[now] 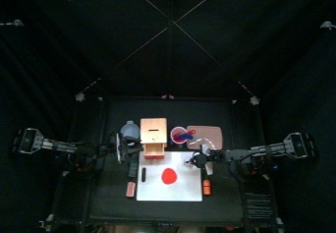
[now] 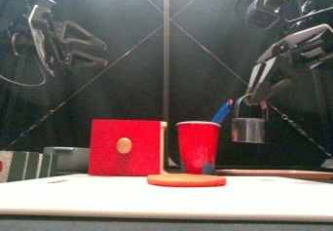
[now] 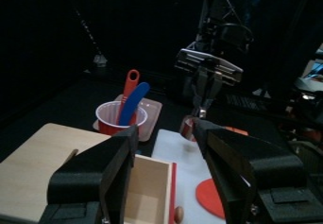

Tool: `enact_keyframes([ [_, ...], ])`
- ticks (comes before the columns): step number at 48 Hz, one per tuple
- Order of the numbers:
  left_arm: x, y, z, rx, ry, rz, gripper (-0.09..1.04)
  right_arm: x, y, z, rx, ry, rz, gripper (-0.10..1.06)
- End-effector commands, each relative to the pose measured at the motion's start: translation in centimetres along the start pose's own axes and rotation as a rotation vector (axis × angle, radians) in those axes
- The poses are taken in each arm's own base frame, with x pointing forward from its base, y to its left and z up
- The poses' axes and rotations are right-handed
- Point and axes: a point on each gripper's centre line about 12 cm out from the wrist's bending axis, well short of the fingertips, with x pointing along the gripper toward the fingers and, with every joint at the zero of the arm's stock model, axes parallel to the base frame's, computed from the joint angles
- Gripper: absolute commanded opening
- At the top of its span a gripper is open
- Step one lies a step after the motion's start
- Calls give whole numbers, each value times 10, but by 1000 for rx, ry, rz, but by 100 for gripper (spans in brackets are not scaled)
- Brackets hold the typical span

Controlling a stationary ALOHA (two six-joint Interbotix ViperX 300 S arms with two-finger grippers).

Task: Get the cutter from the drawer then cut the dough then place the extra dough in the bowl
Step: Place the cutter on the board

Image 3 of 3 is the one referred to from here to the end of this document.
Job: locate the white blue background object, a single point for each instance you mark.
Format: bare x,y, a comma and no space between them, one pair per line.
311,76

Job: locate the small orange flat object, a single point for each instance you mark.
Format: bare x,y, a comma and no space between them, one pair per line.
237,130

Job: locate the light wooden drawer case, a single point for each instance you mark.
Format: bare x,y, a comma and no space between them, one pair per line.
34,164

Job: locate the red plastic cup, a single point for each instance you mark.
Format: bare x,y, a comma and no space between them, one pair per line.
104,114

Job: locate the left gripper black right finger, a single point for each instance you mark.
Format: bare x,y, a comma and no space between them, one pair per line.
253,177

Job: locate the white cutting board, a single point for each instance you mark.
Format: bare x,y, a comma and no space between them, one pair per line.
176,149

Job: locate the red wooden drawer with knob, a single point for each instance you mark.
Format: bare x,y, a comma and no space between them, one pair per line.
151,183

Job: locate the orange-red plastic utensil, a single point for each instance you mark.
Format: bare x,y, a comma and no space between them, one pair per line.
130,87

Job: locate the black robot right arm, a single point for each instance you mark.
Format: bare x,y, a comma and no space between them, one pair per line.
214,13

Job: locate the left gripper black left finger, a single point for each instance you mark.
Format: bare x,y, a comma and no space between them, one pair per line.
88,177

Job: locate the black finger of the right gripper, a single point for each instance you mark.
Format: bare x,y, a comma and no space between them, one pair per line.
199,86
214,86

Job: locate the flat red dough disc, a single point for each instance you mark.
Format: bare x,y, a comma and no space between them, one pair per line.
208,196

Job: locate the clear plastic container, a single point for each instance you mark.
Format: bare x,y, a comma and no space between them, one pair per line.
152,111

